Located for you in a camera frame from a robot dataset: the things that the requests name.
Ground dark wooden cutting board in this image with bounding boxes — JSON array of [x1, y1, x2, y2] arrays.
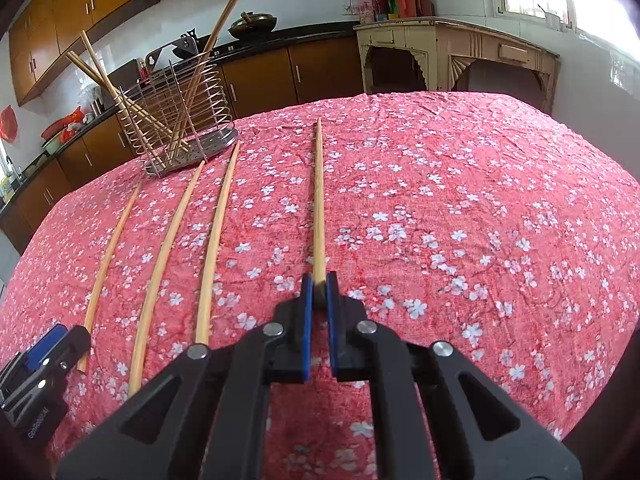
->
[[108, 58, 140, 91]]

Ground wooden chopstick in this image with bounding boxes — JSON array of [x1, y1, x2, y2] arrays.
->
[[195, 142, 241, 346], [312, 118, 326, 309], [128, 162, 205, 396], [77, 183, 143, 377], [169, 0, 253, 156]]

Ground cream wooden side table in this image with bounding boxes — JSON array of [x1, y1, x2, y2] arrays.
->
[[354, 16, 561, 114]]

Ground wooden cabinets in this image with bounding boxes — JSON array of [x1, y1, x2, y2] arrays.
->
[[0, 34, 367, 256], [9, 0, 160, 105]]

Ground black wok on stove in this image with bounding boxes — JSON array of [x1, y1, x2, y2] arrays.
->
[[172, 29, 200, 60]]

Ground red hanging wall ornament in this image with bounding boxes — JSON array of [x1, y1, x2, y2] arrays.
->
[[0, 105, 18, 143]]

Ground red oil jugs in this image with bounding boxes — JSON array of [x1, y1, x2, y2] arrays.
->
[[396, 0, 435, 18]]

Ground chopstick in basket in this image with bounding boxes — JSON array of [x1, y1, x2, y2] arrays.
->
[[168, 0, 239, 159], [65, 51, 172, 144], [80, 30, 166, 169]]

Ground wooden upper cabinets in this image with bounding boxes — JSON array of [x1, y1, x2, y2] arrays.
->
[[9, 0, 160, 105]]

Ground black countertop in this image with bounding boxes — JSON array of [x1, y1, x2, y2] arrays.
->
[[0, 19, 362, 216]]

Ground wire utensil holder basket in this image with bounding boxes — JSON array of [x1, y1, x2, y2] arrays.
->
[[117, 30, 238, 178]]

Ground wooden lower cabinets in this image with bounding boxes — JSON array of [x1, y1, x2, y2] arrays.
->
[[0, 34, 367, 256]]

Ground stacked bowls with red bag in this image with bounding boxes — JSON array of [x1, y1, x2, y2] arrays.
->
[[41, 106, 85, 155]]

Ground red floral tablecloth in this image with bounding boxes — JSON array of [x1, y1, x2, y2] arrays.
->
[[1, 92, 639, 479]]

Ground chopstick in basket right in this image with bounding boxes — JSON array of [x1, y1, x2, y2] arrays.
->
[[168, 0, 239, 159]]

